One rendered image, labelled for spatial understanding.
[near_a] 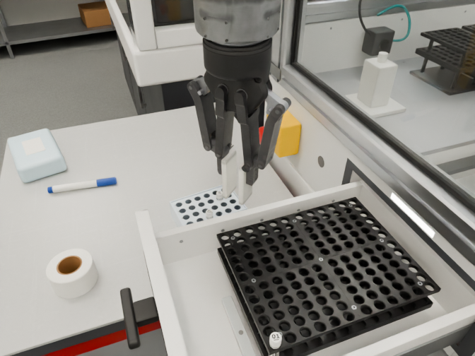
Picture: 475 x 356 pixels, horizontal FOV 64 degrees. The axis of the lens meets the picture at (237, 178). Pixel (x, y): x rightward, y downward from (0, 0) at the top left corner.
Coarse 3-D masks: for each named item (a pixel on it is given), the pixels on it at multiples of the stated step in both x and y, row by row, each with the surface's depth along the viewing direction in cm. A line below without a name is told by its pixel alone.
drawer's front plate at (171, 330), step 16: (144, 224) 50; (144, 240) 47; (160, 256) 46; (160, 272) 44; (160, 288) 42; (160, 304) 40; (160, 320) 39; (176, 320) 39; (176, 336) 38; (176, 352) 36
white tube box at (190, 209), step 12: (204, 192) 75; (180, 204) 73; (192, 204) 72; (204, 204) 73; (216, 204) 72; (228, 204) 72; (180, 216) 70; (192, 216) 70; (204, 216) 70; (216, 216) 70
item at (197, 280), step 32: (320, 192) 60; (352, 192) 62; (192, 224) 54; (224, 224) 55; (384, 224) 58; (192, 256) 57; (416, 256) 53; (192, 288) 53; (224, 288) 53; (448, 288) 49; (192, 320) 49; (224, 320) 49; (416, 320) 49; (448, 320) 43; (192, 352) 46; (224, 352) 46; (256, 352) 46; (320, 352) 46; (352, 352) 40; (384, 352) 40; (416, 352) 43
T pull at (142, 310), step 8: (128, 288) 44; (120, 296) 43; (128, 296) 43; (128, 304) 42; (136, 304) 42; (144, 304) 42; (152, 304) 42; (128, 312) 41; (136, 312) 41; (144, 312) 41; (152, 312) 42; (128, 320) 41; (136, 320) 41; (144, 320) 41; (152, 320) 41; (128, 328) 40; (136, 328) 40; (128, 336) 39; (136, 336) 39; (128, 344) 39; (136, 344) 39
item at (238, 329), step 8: (224, 304) 49; (232, 304) 49; (232, 312) 48; (232, 320) 48; (240, 320) 48; (232, 328) 47; (240, 328) 47; (240, 336) 46; (240, 344) 45; (248, 344) 45; (248, 352) 44
